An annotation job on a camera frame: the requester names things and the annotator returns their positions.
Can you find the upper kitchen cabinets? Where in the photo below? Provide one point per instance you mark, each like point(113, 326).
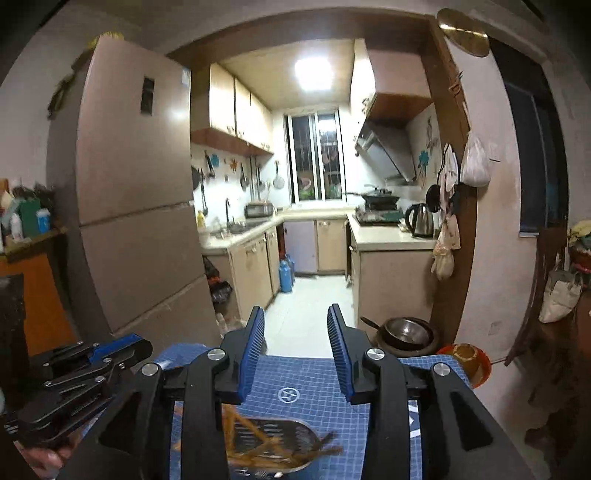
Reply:
point(225, 115)

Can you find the orange wooden cabinet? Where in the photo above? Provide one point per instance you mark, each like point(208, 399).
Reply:
point(39, 261)

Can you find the orange bowl on floor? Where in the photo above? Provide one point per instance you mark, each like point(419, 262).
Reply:
point(474, 361)

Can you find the toaster oven on counter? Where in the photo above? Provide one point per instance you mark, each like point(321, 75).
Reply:
point(259, 209)

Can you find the person's left hand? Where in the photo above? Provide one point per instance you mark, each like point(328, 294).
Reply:
point(44, 462)

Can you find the stainless electric kettle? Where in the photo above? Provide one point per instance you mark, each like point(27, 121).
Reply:
point(419, 220)

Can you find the blue water bottle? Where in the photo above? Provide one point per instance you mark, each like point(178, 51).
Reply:
point(286, 282)

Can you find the teal perforated utensil holder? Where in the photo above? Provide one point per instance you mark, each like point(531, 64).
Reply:
point(295, 436)

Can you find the black wok on stove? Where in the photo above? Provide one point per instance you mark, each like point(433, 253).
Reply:
point(378, 199)

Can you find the white tote bag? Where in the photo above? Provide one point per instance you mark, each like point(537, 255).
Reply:
point(561, 295)

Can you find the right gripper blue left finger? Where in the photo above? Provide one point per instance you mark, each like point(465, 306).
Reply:
point(254, 344)

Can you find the light green banded chopstick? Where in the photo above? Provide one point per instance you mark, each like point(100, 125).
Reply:
point(283, 458)

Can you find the blue star grid tablecloth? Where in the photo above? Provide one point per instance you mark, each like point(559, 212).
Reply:
point(307, 390)

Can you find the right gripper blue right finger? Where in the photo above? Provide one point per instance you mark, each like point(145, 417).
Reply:
point(340, 352)

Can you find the plain wooden chopstick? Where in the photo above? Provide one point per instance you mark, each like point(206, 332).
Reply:
point(242, 438)

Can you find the white blue lidded jar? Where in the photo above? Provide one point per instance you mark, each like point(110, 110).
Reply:
point(43, 218)

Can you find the wooden chair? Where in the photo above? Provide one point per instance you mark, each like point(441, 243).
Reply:
point(551, 248)

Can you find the kitchen window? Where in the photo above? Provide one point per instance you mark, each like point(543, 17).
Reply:
point(316, 156)

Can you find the silver multi-door refrigerator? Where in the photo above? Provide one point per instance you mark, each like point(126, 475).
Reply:
point(118, 161)

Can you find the steel range hood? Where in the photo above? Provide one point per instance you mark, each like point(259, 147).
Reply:
point(387, 150)

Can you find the green container on cabinet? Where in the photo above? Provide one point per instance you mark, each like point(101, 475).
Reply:
point(27, 212)

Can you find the steel bowl on floor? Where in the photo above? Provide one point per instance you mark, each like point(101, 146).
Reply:
point(405, 337)

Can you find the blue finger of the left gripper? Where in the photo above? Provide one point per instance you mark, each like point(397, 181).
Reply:
point(128, 350)

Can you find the hanging plastic bag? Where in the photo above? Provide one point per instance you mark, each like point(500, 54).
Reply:
point(475, 169)

